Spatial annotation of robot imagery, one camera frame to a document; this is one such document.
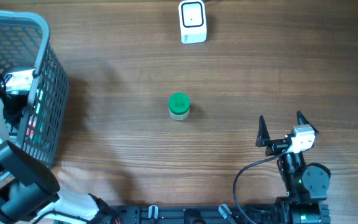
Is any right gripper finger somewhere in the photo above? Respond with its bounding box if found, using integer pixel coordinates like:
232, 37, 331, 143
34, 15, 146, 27
257, 115, 270, 141
296, 111, 319, 135

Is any green lid jar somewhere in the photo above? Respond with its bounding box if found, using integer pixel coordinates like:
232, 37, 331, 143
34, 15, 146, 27
168, 92, 191, 121

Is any white plaster box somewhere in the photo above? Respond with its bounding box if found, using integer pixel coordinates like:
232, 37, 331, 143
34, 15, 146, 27
4, 69, 34, 95

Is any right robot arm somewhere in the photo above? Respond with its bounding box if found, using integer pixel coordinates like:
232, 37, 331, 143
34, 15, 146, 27
255, 111, 331, 224

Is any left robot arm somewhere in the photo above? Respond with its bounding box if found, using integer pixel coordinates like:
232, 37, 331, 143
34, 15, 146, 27
0, 80, 121, 223

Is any white barcode scanner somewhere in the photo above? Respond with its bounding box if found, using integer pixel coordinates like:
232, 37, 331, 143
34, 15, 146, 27
178, 0, 208, 44

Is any grey plastic mesh basket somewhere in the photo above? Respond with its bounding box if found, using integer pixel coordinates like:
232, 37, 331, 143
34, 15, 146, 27
0, 11, 70, 167

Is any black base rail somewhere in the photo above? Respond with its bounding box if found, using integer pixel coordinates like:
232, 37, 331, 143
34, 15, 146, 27
110, 203, 331, 224

